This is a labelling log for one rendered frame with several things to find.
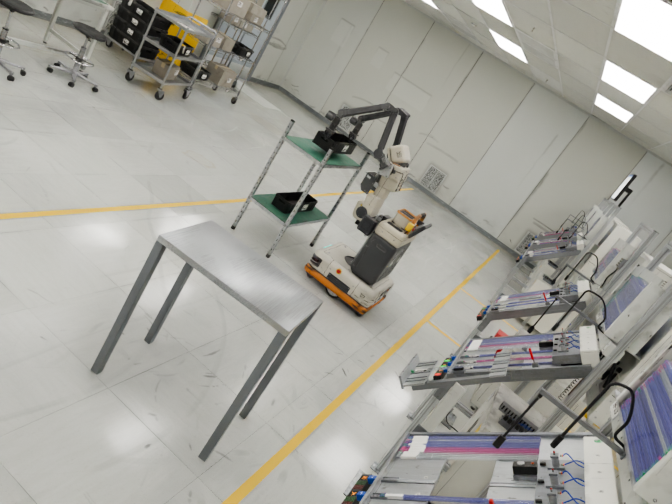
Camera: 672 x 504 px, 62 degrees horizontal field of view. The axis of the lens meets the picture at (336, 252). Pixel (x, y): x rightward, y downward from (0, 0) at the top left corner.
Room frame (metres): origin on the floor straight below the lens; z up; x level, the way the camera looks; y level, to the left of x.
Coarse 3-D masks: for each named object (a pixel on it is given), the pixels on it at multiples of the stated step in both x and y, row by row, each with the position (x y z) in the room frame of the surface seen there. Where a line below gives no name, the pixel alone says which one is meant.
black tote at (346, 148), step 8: (320, 136) 4.64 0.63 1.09; (336, 136) 5.07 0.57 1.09; (344, 136) 5.19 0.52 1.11; (320, 144) 4.63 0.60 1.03; (328, 144) 4.62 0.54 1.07; (336, 144) 4.69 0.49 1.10; (344, 144) 4.86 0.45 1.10; (352, 144) 5.04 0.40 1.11; (336, 152) 4.79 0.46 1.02; (344, 152) 4.97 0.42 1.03
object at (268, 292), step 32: (160, 256) 2.16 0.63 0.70; (192, 256) 2.13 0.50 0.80; (224, 256) 2.30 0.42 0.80; (256, 256) 2.50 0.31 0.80; (224, 288) 2.08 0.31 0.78; (256, 288) 2.21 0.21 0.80; (288, 288) 2.39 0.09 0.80; (128, 320) 2.17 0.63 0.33; (160, 320) 2.54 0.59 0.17; (288, 320) 2.12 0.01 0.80; (288, 352) 2.44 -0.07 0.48; (224, 416) 2.04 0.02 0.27
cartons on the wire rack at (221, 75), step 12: (216, 0) 7.97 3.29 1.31; (228, 0) 7.91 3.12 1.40; (240, 0) 8.05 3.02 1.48; (240, 12) 8.15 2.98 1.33; (252, 12) 8.48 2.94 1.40; (264, 12) 8.71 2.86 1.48; (216, 36) 7.96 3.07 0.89; (228, 36) 8.43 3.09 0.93; (228, 48) 8.31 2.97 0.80; (216, 72) 8.44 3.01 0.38; (228, 72) 8.54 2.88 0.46; (216, 84) 8.42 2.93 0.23; (228, 84) 8.70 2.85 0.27
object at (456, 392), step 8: (456, 384) 2.44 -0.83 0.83; (448, 392) 2.44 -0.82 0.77; (456, 392) 2.43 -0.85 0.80; (464, 392) 2.43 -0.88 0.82; (440, 400) 2.49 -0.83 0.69; (448, 400) 2.44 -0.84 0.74; (456, 400) 2.43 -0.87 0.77; (440, 408) 2.44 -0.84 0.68; (448, 408) 2.43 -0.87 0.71; (432, 416) 2.44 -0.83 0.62; (440, 416) 2.43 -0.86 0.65; (424, 424) 2.44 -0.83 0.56; (432, 424) 2.43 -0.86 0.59; (360, 472) 2.59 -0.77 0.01; (352, 480) 2.49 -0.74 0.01
